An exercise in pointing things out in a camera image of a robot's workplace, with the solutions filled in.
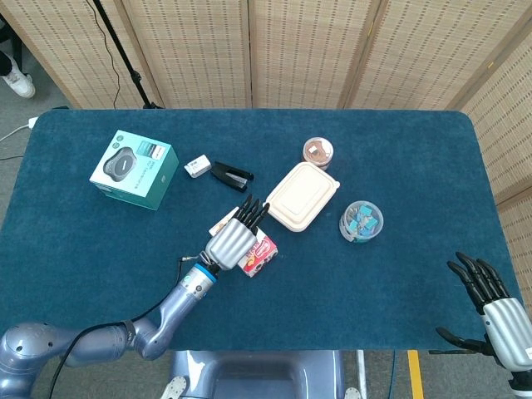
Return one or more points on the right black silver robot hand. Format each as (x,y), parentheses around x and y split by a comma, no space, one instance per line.
(509,336)

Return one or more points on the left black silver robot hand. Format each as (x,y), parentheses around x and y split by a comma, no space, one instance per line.
(230,245)

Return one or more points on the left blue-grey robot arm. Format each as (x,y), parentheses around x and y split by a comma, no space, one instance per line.
(174,303)

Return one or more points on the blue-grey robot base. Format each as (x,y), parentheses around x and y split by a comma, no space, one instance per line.
(257,374)

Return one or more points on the red snack box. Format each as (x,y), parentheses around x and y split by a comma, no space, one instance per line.
(262,255)

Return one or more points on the black stapler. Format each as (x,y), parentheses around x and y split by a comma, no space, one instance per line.
(230,174)

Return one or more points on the beige lidded lunch box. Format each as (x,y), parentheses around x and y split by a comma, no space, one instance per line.
(299,195)

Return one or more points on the small white staple box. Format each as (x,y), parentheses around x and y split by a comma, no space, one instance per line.
(197,166)

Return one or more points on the yellow floor tape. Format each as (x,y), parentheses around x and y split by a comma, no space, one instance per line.
(415,374)

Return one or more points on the clear jar brown contents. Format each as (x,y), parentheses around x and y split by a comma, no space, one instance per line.
(318,150)

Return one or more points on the teal white product box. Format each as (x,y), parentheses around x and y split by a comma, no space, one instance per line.
(124,166)

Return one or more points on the clear jar blue binder clips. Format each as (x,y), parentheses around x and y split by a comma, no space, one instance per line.
(361,222)

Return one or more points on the blue table mat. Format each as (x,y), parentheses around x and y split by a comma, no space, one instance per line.
(374,291)

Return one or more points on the white table leg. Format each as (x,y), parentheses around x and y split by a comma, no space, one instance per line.
(361,370)

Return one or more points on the black tripod stand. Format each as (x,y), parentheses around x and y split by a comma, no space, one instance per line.
(120,47)

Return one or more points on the white power strip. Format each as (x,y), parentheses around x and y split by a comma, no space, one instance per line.
(32,122)

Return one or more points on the white sneaker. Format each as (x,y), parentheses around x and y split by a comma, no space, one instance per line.
(21,83)

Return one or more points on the black office chair base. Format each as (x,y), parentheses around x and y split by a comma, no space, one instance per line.
(16,45)

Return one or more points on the white robot base bracket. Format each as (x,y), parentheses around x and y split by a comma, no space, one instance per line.
(352,394)
(174,388)

